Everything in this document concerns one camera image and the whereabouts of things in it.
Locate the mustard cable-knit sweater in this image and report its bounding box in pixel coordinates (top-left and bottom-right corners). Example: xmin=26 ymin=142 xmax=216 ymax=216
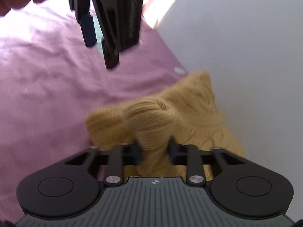
xmin=85 ymin=72 xmax=245 ymax=177

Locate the pink floral bed sheet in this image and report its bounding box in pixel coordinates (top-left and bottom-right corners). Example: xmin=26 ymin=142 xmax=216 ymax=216
xmin=1 ymin=0 xmax=186 ymax=221

